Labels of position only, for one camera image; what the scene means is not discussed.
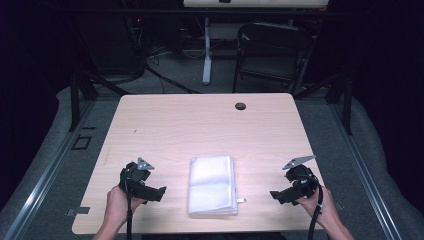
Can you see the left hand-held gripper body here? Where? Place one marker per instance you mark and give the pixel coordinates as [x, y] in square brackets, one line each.
[133, 176]

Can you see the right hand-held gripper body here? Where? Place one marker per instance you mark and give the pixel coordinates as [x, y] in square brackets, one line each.
[304, 181]

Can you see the beige zipper pull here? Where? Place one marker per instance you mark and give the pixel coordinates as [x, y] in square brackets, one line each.
[241, 200]

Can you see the white mesh bag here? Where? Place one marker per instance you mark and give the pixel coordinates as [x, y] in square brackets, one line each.
[211, 185]

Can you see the person's right hand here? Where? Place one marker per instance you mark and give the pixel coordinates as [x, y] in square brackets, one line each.
[321, 208]

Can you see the person's left hand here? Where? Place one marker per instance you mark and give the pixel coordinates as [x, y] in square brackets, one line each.
[117, 205]

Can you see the grey tape piece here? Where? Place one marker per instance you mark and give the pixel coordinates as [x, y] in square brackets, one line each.
[78, 211]

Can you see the dark equipment cabinet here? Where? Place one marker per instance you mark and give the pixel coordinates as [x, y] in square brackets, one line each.
[113, 43]

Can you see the black folding chair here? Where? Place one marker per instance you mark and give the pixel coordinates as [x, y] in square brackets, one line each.
[271, 50]

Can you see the white desk leg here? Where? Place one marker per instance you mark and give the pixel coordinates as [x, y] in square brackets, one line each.
[207, 53]

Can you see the aluminium floor rail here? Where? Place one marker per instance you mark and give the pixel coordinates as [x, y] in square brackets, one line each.
[366, 180]
[43, 180]

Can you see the black metal frame stand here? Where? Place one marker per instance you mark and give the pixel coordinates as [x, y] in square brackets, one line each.
[76, 100]
[346, 100]

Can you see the black horizontal frame bar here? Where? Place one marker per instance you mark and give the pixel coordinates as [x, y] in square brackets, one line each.
[166, 12]

